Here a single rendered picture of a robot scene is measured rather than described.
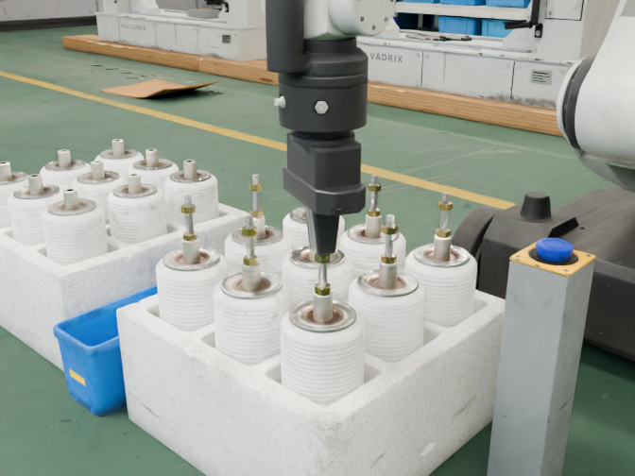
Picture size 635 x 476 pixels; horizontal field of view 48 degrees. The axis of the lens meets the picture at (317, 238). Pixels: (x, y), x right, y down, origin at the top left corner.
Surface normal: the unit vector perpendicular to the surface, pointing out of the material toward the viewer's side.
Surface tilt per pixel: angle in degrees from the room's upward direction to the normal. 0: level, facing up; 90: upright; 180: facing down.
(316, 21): 90
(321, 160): 90
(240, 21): 90
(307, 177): 90
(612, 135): 112
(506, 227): 45
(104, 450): 0
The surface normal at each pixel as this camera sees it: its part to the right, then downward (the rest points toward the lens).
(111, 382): 0.74, 0.28
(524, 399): -0.68, 0.27
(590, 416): 0.00, -0.93
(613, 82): -0.58, -0.33
